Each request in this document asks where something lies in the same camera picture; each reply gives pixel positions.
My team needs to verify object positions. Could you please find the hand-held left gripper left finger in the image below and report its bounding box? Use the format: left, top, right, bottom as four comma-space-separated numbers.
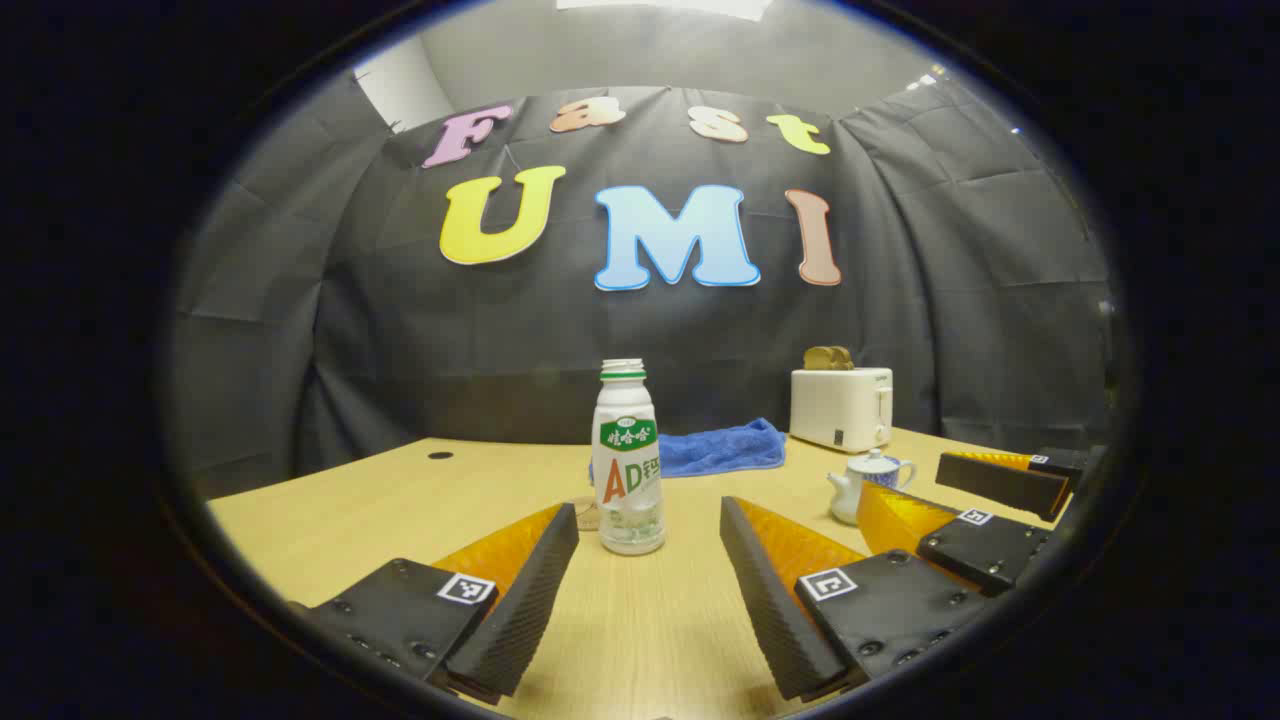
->
290, 503, 581, 706

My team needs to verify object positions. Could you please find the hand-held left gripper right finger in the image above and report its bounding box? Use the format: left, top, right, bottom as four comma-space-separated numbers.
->
720, 496, 993, 703

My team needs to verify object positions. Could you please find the white blue-patterned teacup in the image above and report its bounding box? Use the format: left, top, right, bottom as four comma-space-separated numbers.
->
828, 462, 917, 526

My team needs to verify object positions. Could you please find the white green-label water bottle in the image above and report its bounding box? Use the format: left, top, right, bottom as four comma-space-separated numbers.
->
591, 358, 667, 557

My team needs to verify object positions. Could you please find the blue towel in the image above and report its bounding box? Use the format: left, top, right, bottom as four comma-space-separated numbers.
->
588, 418, 788, 480

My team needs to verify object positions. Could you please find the white toaster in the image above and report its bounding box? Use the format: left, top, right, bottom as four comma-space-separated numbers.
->
790, 367, 894, 455

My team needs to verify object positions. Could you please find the black backdrop cloth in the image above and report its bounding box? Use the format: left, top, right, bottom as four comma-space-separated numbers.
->
165, 75, 1117, 501

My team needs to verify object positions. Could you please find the white ceiling light panel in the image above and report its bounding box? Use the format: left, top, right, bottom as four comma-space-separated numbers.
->
555, 0, 776, 23

